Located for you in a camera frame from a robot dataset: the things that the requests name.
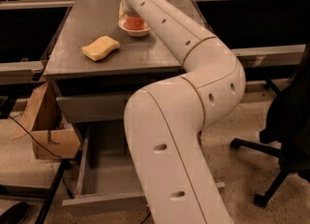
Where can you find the white ceramic bowl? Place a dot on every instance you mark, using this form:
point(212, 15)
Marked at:
point(134, 33)

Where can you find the yellow sponge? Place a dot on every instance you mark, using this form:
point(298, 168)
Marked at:
point(100, 48)

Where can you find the black office chair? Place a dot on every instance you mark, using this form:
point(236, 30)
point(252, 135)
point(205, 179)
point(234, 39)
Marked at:
point(286, 134)

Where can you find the brown cardboard box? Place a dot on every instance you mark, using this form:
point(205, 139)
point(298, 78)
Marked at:
point(52, 138)

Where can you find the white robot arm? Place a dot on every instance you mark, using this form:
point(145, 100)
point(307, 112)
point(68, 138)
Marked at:
point(163, 119)

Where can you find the black metal stand leg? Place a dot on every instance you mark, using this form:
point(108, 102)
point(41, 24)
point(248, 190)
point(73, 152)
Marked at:
point(51, 192)

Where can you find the grey open middle drawer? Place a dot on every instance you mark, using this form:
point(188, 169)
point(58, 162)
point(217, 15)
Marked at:
point(107, 180)

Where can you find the red apple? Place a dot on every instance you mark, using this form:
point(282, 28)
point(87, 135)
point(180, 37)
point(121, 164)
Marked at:
point(134, 23)

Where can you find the black shoe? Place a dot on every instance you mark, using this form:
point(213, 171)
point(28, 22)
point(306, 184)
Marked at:
point(15, 214)

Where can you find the grey drawer cabinet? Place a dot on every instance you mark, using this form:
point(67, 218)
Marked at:
point(96, 63)

